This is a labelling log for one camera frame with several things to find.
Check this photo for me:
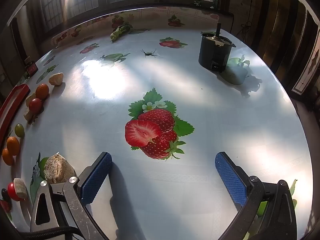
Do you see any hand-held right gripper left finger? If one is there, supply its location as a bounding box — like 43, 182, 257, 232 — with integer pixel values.
30, 152, 113, 240

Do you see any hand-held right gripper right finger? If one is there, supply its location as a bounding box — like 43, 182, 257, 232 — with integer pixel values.
214, 151, 298, 240

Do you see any large brownish sugarcane chunk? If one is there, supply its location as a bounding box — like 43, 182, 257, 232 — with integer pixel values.
44, 152, 75, 184

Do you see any red cherry tomato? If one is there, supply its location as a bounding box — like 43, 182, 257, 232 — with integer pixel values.
29, 98, 42, 113
7, 182, 20, 202

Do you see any orange kumquat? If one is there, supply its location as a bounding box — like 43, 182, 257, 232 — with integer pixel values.
35, 83, 50, 100
2, 148, 14, 166
6, 136, 20, 156

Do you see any dark purple grape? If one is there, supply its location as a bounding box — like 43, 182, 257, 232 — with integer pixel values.
1, 188, 12, 204

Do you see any red rimmed tray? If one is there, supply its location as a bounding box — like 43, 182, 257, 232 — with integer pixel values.
0, 84, 31, 148

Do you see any fruit print tablecloth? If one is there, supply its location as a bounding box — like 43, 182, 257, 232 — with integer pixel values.
0, 6, 314, 240

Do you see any green grape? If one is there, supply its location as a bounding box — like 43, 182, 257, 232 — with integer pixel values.
14, 123, 25, 138

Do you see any black cylindrical motor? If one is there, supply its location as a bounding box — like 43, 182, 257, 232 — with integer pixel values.
198, 23, 237, 73

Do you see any small black twig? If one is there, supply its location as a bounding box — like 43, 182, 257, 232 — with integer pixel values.
141, 49, 160, 58

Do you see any black wall cable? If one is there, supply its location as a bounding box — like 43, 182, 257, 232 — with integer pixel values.
235, 5, 253, 35

